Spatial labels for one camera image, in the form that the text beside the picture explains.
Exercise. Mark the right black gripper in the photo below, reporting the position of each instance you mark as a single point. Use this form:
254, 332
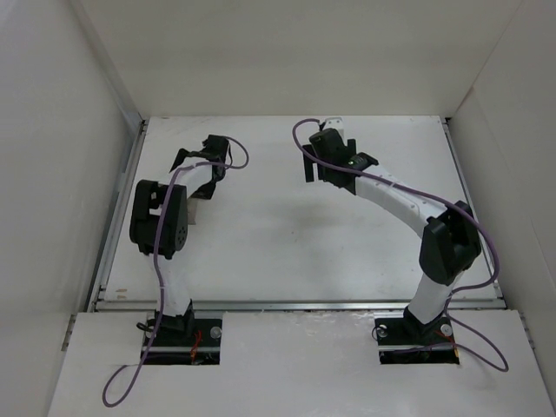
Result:
314, 162

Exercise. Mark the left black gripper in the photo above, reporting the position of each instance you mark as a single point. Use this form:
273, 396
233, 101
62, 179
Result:
191, 157

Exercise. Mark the clear plastic box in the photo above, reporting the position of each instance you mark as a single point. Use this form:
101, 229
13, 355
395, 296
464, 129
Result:
193, 206

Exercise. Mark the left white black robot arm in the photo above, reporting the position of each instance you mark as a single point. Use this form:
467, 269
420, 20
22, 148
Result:
159, 227

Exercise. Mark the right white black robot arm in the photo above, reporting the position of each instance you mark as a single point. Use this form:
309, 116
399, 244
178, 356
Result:
449, 244

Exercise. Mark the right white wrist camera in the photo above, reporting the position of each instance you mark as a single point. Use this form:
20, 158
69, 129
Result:
336, 123

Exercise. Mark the metal rail front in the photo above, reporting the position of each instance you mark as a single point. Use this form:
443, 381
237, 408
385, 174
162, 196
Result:
243, 306

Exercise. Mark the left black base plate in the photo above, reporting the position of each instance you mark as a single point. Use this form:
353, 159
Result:
200, 347

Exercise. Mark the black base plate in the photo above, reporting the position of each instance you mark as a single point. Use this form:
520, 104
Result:
200, 347
398, 347

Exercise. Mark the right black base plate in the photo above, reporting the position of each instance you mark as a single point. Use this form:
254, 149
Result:
398, 347

